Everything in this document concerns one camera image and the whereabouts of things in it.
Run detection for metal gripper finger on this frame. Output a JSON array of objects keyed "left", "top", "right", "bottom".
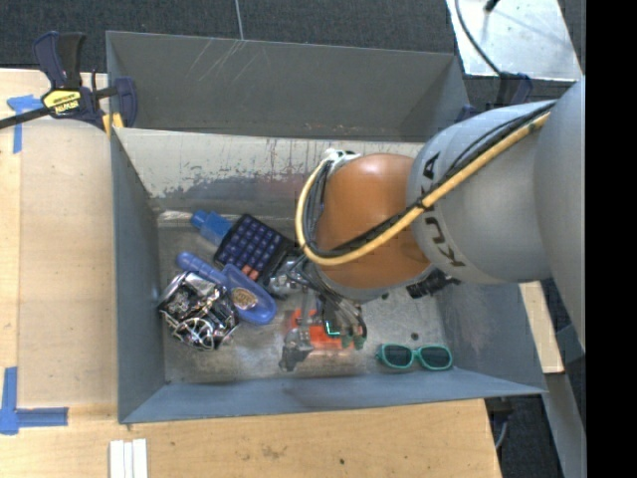
[
  {"left": 268, "top": 267, "right": 305, "bottom": 299},
  {"left": 279, "top": 327, "right": 317, "bottom": 373}
]

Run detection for orange block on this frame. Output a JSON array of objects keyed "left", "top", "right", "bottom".
[{"left": 286, "top": 308, "right": 357, "bottom": 354}]

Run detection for dark blue calculator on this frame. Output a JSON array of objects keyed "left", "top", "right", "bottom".
[{"left": 212, "top": 213, "right": 296, "bottom": 284}]

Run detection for green sunglasses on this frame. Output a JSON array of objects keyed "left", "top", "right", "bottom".
[{"left": 374, "top": 343, "right": 455, "bottom": 372}]

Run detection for crumpled silver and black packet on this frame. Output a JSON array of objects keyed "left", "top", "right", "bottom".
[{"left": 156, "top": 270, "right": 241, "bottom": 354}]

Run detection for blue plastic bottle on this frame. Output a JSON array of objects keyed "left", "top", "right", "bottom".
[{"left": 190, "top": 209, "right": 236, "bottom": 246}]

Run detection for grey metal bin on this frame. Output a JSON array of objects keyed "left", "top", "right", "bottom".
[{"left": 105, "top": 30, "right": 549, "bottom": 425}]

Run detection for pale wood board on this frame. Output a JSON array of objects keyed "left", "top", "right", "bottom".
[{"left": 17, "top": 117, "right": 121, "bottom": 410}]

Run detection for black cylinder on white bracket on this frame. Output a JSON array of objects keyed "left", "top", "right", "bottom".
[{"left": 405, "top": 266, "right": 462, "bottom": 301}]

